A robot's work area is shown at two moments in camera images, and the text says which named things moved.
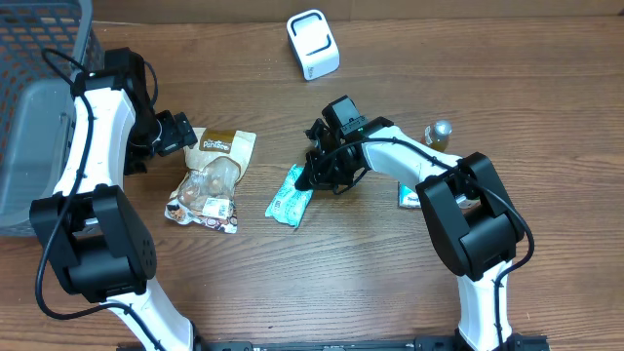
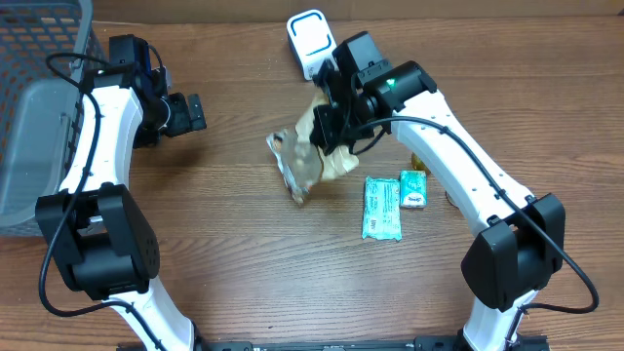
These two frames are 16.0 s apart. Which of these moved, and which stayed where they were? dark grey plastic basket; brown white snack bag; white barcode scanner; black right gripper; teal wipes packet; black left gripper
Moved: black left gripper; brown white snack bag; black right gripper; teal wipes packet
Stayed: dark grey plastic basket; white barcode scanner
